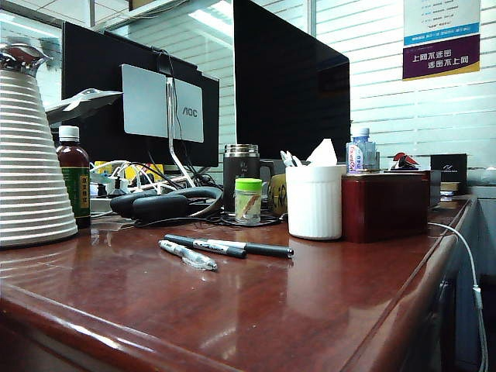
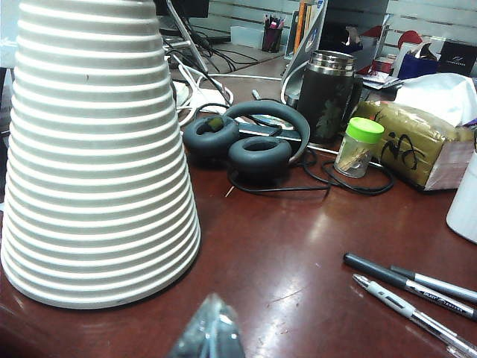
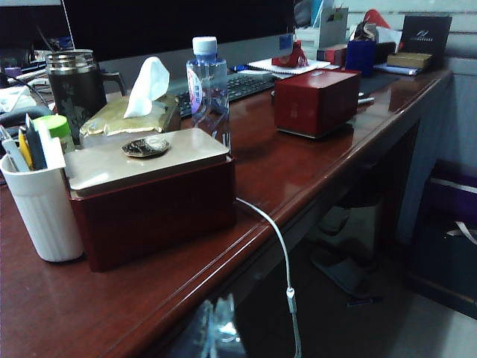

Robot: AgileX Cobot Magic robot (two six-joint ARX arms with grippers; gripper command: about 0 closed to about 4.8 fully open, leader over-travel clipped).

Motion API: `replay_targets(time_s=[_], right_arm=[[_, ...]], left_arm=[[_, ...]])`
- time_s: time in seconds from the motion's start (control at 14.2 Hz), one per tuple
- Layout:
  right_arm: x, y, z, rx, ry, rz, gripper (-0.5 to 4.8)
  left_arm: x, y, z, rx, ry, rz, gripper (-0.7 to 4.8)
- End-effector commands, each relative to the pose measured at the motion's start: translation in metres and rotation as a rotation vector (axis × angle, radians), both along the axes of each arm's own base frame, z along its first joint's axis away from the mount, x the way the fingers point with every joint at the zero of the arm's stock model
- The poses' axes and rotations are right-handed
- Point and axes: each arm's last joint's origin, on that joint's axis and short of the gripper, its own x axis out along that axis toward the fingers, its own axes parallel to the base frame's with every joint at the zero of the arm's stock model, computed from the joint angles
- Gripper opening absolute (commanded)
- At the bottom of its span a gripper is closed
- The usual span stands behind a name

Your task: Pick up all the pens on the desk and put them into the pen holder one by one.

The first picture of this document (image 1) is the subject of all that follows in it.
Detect plain black pen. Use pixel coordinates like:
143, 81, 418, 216
216, 239, 295, 259

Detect black pen silver label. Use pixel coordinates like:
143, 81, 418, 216
164, 233, 248, 260

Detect clear gel pen grey grip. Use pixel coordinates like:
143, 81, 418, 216
157, 239, 219, 272

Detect white ribbed pen holder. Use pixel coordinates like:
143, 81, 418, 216
284, 164, 348, 240

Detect clear jar green lid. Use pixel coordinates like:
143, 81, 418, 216
234, 177, 264, 226

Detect black steel-rim thermos mug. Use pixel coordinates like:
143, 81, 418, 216
222, 143, 277, 216

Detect cream cup black calligraphy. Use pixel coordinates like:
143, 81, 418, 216
267, 173, 288, 217

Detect white tissue paper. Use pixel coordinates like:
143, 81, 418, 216
305, 138, 338, 167

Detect yellow box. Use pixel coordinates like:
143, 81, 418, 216
94, 160, 165, 183

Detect black headphones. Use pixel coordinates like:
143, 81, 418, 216
109, 186, 225, 226

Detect silver monitor stand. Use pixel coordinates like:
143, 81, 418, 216
165, 76, 195, 187

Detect large black monitor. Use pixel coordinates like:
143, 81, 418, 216
232, 0, 352, 162

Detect clear water bottle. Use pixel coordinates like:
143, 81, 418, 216
345, 126, 377, 174

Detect dark red wooden box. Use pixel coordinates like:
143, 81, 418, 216
340, 172, 431, 244

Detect white power strip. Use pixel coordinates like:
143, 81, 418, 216
88, 195, 117, 213

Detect red black white ornament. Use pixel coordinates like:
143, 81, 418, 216
390, 152, 422, 172

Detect brown bottle white cap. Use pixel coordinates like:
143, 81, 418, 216
56, 125, 92, 229

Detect grey box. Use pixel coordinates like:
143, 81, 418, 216
424, 169, 442, 208

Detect grey model aircraft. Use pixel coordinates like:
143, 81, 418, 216
45, 88, 124, 125

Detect black AOC monitor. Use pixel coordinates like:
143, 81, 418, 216
60, 21, 221, 168

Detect black box silver logo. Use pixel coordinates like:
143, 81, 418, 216
429, 153, 468, 184

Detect stack of books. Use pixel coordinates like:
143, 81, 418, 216
439, 181, 466, 199

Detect white ribbed thermos jug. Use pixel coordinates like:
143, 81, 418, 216
0, 36, 80, 249

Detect black wire coaster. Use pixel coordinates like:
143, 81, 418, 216
211, 208, 284, 228

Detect thin black monitor cable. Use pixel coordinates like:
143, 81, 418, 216
157, 48, 185, 141

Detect white power cable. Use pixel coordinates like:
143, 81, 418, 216
89, 159, 164, 195

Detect black monitor clip mount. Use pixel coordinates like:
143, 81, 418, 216
156, 49, 176, 75

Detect white charging cable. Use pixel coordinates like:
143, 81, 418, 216
427, 221, 489, 372

